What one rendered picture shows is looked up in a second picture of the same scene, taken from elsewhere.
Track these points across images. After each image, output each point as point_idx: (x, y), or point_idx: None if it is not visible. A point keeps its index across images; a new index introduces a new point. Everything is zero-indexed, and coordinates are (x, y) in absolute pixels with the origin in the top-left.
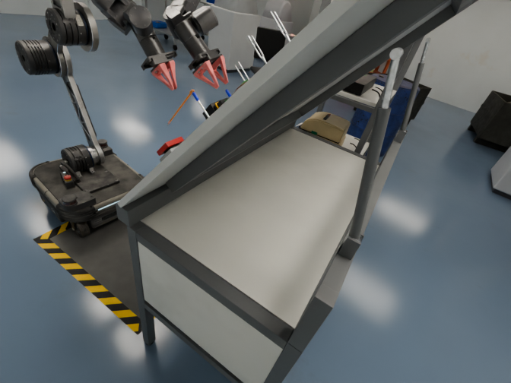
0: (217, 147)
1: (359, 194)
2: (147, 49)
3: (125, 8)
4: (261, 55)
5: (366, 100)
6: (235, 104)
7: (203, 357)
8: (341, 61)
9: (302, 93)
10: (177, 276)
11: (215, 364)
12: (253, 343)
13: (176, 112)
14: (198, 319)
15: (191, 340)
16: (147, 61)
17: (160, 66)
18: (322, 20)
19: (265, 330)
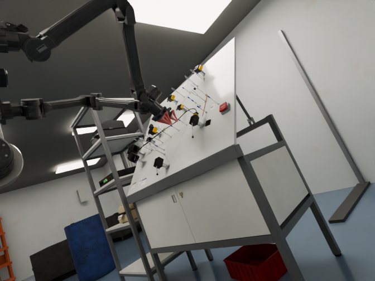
0: None
1: (242, 106)
2: (158, 106)
3: (154, 86)
4: (195, 95)
5: None
6: (235, 76)
7: (303, 212)
8: None
9: None
10: (265, 160)
11: (303, 205)
12: (286, 157)
13: (204, 107)
14: (283, 180)
15: (296, 212)
16: (165, 108)
17: (167, 111)
18: (235, 61)
19: (280, 143)
